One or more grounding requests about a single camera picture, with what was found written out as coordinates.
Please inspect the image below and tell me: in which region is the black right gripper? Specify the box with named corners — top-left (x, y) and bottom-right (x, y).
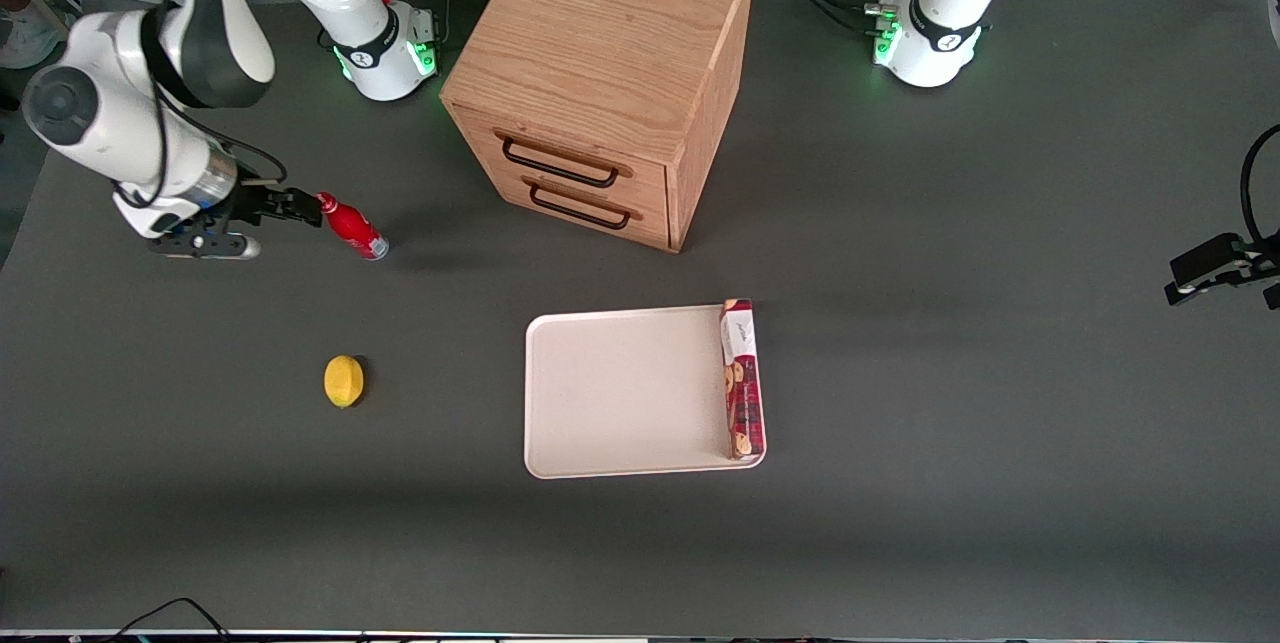
top-left (196, 181), bottom-right (324, 236)

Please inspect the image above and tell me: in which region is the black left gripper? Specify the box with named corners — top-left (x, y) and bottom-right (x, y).
top-left (1163, 231), bottom-right (1280, 312)

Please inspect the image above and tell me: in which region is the white rectangular tray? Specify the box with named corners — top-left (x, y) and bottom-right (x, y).
top-left (523, 303), bottom-right (768, 480)

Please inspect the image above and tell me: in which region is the yellow lemon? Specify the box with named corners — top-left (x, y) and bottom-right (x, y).
top-left (323, 354), bottom-right (367, 409)

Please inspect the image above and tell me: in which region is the white sneaker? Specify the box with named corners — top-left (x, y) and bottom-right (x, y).
top-left (0, 0), bottom-right (73, 71)

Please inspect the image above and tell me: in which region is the wooden drawer cabinet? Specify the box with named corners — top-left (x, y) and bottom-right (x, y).
top-left (440, 0), bottom-right (756, 255)

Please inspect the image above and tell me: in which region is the red cookie box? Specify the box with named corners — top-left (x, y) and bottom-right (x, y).
top-left (719, 298), bottom-right (767, 462)

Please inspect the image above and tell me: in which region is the black cable loop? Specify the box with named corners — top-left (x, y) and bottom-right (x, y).
top-left (1240, 123), bottom-right (1280, 246)

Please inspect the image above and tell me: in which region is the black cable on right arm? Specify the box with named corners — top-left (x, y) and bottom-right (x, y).
top-left (112, 0), bottom-right (291, 209)

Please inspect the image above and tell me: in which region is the black drawer handle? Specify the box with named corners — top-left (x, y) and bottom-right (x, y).
top-left (501, 136), bottom-right (620, 190)
top-left (527, 183), bottom-right (634, 231)

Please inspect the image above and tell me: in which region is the black floor cable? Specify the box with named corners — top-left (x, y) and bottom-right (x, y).
top-left (98, 597), bottom-right (233, 643)

